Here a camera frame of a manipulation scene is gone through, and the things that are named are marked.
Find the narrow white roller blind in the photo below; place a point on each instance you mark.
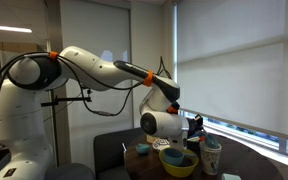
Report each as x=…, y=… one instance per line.
x=97, y=26

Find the grey rounded cushion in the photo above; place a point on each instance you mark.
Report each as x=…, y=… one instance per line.
x=70, y=171

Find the black stand pole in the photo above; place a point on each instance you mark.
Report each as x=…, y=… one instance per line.
x=53, y=136

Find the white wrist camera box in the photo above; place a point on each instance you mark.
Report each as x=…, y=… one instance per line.
x=182, y=141

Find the cream bottle white cap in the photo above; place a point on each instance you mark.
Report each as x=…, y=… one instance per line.
x=151, y=139

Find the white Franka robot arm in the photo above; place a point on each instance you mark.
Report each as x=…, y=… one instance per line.
x=20, y=126

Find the ceiling light strip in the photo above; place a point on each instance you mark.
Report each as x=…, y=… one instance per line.
x=7, y=28

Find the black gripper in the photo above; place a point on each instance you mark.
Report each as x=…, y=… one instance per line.
x=193, y=126

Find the small teal measuring scoop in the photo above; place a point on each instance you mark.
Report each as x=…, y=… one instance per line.
x=211, y=140

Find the black container with markers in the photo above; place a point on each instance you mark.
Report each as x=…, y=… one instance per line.
x=194, y=143

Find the dark grey sofa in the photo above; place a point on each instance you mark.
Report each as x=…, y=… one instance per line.
x=112, y=150

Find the black camera on boom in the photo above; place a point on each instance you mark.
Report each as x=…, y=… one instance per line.
x=67, y=99

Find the patterned white plate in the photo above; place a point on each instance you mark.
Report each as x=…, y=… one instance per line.
x=160, y=145

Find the small blue bowl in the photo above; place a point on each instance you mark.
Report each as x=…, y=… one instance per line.
x=143, y=148

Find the wide white roller blind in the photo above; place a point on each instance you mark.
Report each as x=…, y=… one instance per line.
x=237, y=60

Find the white window frame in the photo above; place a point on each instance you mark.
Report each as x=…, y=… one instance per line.
x=250, y=136

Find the light teal box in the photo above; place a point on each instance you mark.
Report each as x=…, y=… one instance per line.
x=231, y=176

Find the yellow bowl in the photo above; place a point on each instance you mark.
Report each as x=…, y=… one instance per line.
x=179, y=169

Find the patterned paper cup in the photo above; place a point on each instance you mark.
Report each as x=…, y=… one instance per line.
x=210, y=160

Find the large teal measuring scoop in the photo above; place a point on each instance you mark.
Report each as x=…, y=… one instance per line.
x=172, y=156

